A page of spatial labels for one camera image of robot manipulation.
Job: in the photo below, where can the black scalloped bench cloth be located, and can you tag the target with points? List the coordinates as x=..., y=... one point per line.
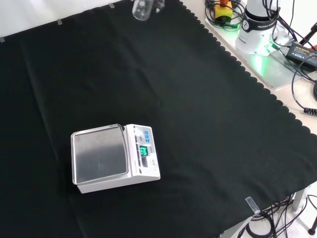
x=188, y=104

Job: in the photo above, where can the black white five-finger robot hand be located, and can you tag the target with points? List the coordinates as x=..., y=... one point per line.
x=158, y=4

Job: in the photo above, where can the white table leg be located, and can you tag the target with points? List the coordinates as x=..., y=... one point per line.
x=301, y=198

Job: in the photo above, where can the clear tape strip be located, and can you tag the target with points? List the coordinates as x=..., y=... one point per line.
x=252, y=205

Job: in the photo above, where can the black tripod foot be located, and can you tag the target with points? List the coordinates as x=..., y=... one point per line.
x=312, y=224

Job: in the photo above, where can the black power adapter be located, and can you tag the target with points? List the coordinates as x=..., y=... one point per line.
x=303, y=53

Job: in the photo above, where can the black red tripod leg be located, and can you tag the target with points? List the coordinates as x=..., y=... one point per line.
x=308, y=37

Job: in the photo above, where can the yellow stop button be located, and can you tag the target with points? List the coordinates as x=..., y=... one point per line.
x=223, y=11

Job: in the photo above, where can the clear glass beaker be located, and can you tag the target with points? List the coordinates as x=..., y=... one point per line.
x=141, y=10

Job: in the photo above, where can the white electronic balance steel pan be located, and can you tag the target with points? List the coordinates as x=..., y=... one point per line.
x=104, y=158

